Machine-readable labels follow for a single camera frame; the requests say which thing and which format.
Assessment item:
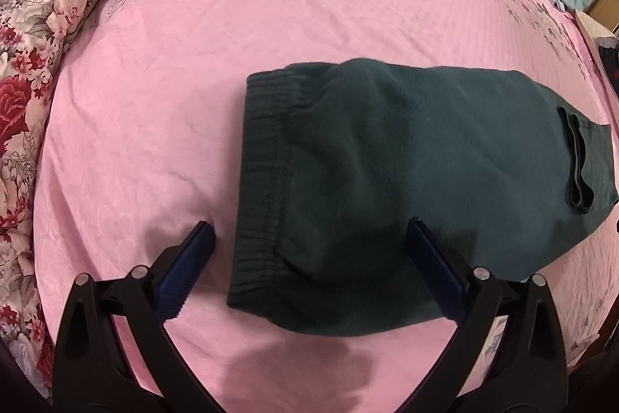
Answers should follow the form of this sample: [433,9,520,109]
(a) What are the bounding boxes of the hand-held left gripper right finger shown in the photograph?
[397,221,569,413]

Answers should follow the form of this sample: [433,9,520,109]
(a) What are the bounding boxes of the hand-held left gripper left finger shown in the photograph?
[53,221,228,413]

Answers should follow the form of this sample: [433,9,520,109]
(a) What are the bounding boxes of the dark green pants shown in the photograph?
[227,57,619,339]

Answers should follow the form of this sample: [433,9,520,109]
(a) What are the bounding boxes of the pink floral bedsheet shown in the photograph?
[31,0,619,400]

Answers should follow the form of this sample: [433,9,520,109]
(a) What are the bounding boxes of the navy garment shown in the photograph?
[597,34,619,105]

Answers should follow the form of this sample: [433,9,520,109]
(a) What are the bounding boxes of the red floral quilt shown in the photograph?
[0,0,146,400]

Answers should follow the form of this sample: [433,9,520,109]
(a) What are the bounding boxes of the white textured blanket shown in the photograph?
[573,10,619,42]

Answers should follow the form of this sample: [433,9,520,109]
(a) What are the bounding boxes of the brown wooden headboard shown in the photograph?
[587,0,619,33]

